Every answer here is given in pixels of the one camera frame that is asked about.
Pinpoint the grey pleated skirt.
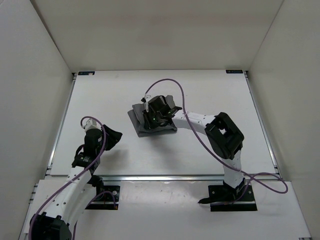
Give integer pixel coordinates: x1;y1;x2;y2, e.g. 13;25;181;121
127;103;178;137

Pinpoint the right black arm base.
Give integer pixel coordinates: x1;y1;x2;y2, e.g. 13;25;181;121
198;185;258;212

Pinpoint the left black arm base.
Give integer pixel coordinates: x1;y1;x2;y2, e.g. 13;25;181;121
85;175;121;211

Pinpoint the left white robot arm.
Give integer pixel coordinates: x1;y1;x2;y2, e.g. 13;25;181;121
28;120;123;240

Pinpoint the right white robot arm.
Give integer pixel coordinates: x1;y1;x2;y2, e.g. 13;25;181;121
141;95;245;200

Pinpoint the left blue corner label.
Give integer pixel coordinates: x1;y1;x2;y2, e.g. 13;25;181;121
77;71;95;76

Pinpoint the blue corner label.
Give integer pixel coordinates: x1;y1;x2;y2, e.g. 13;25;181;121
77;71;95;76
225;69;243;74

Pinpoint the right blue corner label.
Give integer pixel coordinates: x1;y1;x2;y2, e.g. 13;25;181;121
225;69;243;74

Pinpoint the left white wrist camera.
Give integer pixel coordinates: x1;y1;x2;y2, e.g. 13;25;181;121
83;118;99;132

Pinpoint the left aluminium side rail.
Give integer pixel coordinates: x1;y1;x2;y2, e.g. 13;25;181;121
27;70;73;194

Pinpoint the aluminium side rail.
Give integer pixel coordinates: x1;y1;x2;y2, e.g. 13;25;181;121
244;70;282;177
27;70;73;194

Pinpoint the aluminium front rail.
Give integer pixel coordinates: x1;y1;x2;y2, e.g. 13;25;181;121
102;174;224;182

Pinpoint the right aluminium side rail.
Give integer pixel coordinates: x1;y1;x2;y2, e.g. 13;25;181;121
244;70;282;177

